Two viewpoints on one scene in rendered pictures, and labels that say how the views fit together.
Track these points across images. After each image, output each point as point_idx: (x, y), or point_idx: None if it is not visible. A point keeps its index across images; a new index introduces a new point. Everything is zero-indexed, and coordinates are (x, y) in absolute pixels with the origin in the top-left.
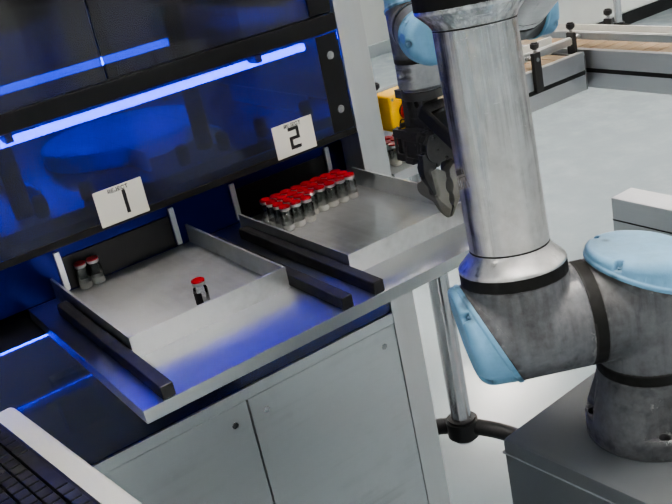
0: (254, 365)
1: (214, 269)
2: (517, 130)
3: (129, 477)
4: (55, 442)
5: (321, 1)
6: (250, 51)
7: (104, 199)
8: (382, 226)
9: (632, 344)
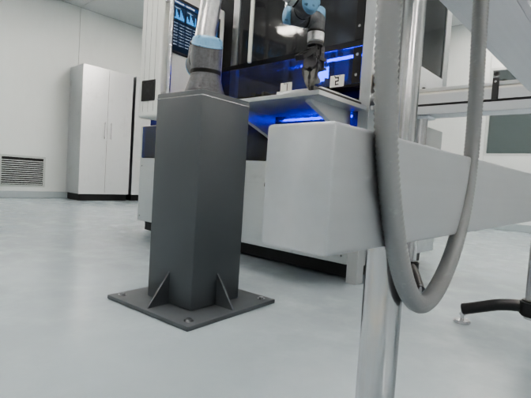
0: None
1: None
2: (201, 5)
3: (264, 170)
4: None
5: (360, 35)
6: (331, 49)
7: (282, 85)
8: None
9: (190, 60)
